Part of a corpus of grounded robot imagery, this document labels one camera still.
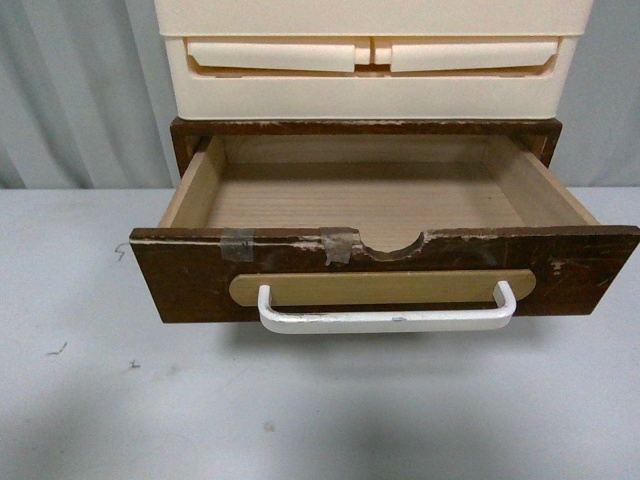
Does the dark brown wooden cabinet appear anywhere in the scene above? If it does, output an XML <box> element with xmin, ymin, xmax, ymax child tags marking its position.
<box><xmin>170</xmin><ymin>117</ymin><xmax>562</xmax><ymax>173</ymax></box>

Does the grey curtain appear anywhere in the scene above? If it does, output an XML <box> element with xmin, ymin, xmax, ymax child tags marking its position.
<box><xmin>1</xmin><ymin>1</ymin><xmax>639</xmax><ymax>189</ymax></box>

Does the cream plastic organizer box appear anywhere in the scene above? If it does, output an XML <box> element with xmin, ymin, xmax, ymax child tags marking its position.
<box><xmin>155</xmin><ymin>1</ymin><xmax>592</xmax><ymax>120</ymax></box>

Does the wooden drawer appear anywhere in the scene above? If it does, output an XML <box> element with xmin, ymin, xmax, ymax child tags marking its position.
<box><xmin>130</xmin><ymin>134</ymin><xmax>639</xmax><ymax>323</ymax></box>

